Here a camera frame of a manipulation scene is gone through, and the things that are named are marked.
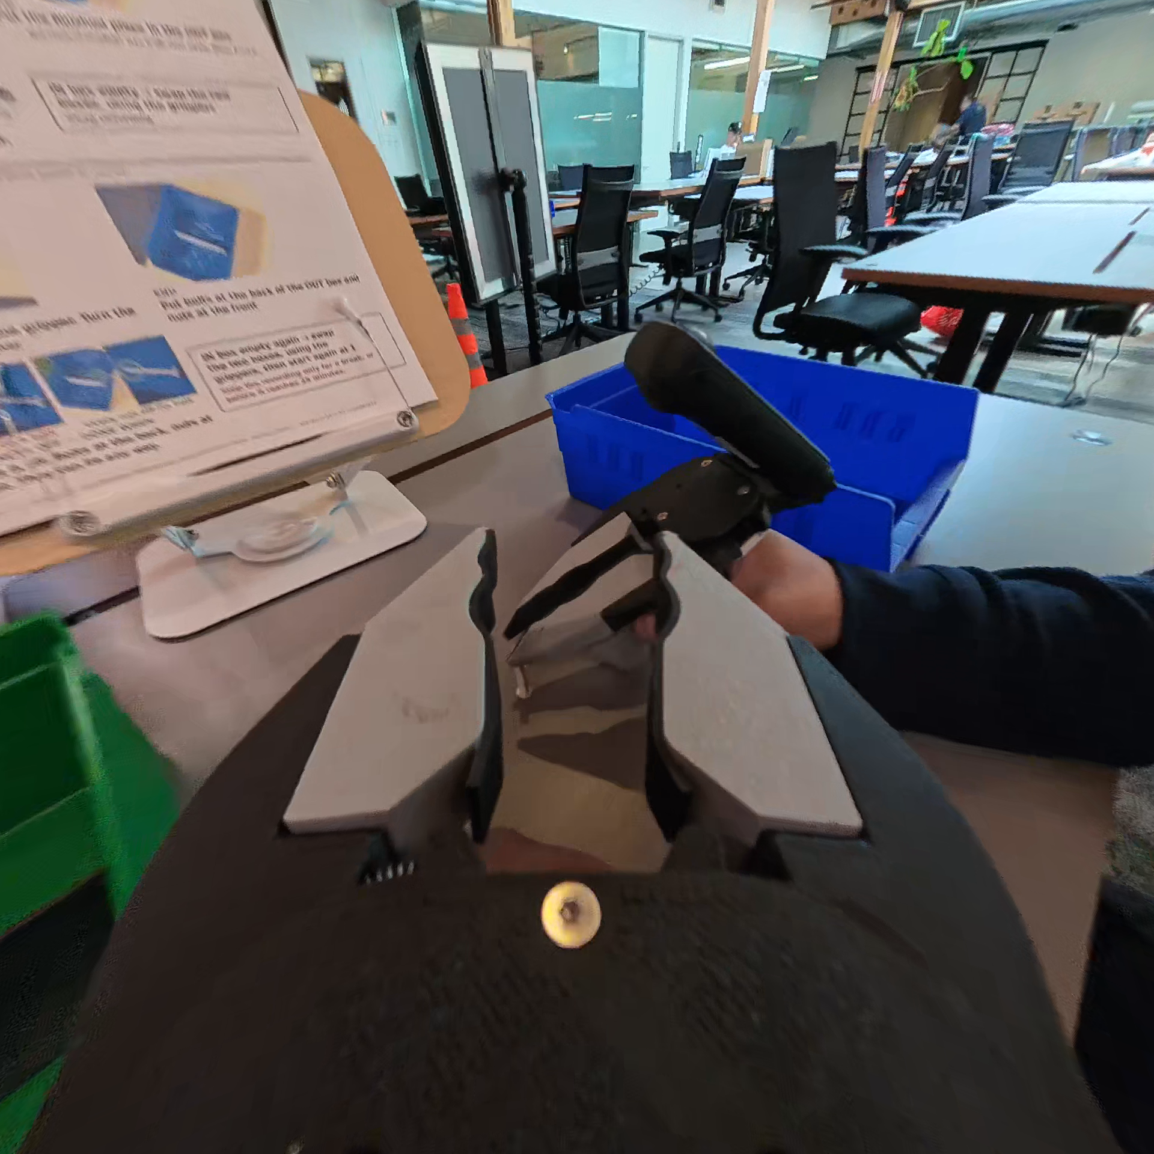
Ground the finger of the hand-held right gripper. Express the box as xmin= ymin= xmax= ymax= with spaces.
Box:
xmin=507 ymin=605 xmax=654 ymax=675
xmin=502 ymin=531 xmax=654 ymax=643

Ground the person's right hand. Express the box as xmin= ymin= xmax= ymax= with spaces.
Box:
xmin=631 ymin=530 xmax=845 ymax=649

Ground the hanging green plant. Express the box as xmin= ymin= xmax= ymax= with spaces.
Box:
xmin=891 ymin=17 xmax=977 ymax=111

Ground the green plastic bin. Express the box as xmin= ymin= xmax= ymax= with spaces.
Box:
xmin=0 ymin=612 xmax=182 ymax=1127

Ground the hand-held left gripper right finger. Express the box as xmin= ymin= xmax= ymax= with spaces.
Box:
xmin=645 ymin=531 xmax=866 ymax=846

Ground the orange traffic cone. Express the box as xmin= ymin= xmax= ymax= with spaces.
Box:
xmin=444 ymin=281 xmax=491 ymax=388

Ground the blue plastic bin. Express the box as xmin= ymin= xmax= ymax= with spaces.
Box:
xmin=546 ymin=344 xmax=981 ymax=574

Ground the person's dark clothing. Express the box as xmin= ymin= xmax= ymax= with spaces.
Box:
xmin=1073 ymin=879 xmax=1154 ymax=1154

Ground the grey office table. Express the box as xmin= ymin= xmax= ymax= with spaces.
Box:
xmin=841 ymin=180 xmax=1154 ymax=394

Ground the white framed grey panel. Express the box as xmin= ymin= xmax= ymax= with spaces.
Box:
xmin=415 ymin=39 xmax=561 ymax=365

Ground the group of black office chairs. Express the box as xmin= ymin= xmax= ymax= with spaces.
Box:
xmin=395 ymin=116 xmax=1083 ymax=380

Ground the printed instruction sheet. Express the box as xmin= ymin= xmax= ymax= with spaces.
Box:
xmin=0 ymin=0 xmax=440 ymax=537

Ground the person's right forearm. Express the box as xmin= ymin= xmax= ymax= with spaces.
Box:
xmin=825 ymin=560 xmax=1154 ymax=769

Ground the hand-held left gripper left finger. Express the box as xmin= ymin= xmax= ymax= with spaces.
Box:
xmin=282 ymin=528 xmax=505 ymax=846

